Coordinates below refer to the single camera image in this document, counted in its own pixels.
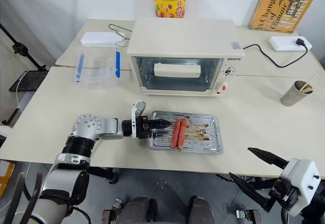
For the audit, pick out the black floor mat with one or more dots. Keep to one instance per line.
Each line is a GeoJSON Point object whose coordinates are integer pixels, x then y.
{"type": "Point", "coordinates": [28, 81]}

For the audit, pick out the yellow climate book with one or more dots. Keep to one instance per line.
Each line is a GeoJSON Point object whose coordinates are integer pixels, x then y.
{"type": "Point", "coordinates": [279, 10]}

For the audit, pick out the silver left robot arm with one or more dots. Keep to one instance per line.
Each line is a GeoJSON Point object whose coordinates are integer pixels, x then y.
{"type": "Point", "coordinates": [109, 128]}

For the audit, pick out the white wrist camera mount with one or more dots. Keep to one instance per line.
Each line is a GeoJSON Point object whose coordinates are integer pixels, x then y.
{"type": "Point", "coordinates": [304, 178]}
{"type": "Point", "coordinates": [138, 107]}

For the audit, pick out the black tripod stand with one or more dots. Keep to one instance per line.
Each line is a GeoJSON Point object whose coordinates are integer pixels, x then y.
{"type": "Point", "coordinates": [23, 50]}

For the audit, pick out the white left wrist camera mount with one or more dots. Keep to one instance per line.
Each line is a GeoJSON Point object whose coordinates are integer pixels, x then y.
{"type": "Point", "coordinates": [138, 107]}

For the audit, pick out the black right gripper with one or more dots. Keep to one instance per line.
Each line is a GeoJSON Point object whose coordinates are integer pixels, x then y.
{"type": "Point", "coordinates": [284, 196]}

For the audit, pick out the long wooden stick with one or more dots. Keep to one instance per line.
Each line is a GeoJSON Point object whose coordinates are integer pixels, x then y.
{"type": "Point", "coordinates": [311, 80]}

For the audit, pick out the white plastic box lid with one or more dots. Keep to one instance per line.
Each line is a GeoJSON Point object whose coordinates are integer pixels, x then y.
{"type": "Point", "coordinates": [101, 39]}

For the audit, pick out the large cream oven knob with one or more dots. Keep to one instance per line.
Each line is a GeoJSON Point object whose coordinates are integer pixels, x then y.
{"type": "Point", "coordinates": [223, 87]}

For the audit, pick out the white power strip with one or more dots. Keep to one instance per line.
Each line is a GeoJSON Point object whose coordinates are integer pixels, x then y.
{"type": "Point", "coordinates": [284, 43]}

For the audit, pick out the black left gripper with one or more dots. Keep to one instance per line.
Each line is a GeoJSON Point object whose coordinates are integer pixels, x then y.
{"type": "Point", "coordinates": [143, 128]}

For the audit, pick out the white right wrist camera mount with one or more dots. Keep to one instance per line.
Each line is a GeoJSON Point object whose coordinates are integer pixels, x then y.
{"type": "Point", "coordinates": [304, 178]}

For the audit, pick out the grey metal cup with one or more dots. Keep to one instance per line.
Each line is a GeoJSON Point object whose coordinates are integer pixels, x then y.
{"type": "Point", "coordinates": [294, 95]}

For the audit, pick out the metal baking tray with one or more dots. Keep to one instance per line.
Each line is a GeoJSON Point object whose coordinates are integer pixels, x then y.
{"type": "Point", "coordinates": [203, 142]}

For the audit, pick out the clear plastic box blue clips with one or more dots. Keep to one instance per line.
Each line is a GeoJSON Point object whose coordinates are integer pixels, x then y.
{"type": "Point", "coordinates": [99, 81]}

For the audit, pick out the dark rounded shape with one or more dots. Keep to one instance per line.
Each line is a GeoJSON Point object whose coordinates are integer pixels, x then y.
{"type": "Point", "coordinates": [201, 211]}
{"type": "Point", "coordinates": [138, 211]}

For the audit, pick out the red sausage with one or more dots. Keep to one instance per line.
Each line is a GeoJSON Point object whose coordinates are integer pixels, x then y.
{"type": "Point", "coordinates": [182, 135]}
{"type": "Point", "coordinates": [175, 135]}

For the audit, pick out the oven label sticker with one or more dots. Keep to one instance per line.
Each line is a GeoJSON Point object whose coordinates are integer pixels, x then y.
{"type": "Point", "coordinates": [236, 45]}

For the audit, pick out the cream toaster oven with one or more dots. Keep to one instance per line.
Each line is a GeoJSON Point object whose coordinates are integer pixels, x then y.
{"type": "Point", "coordinates": [182, 36]}

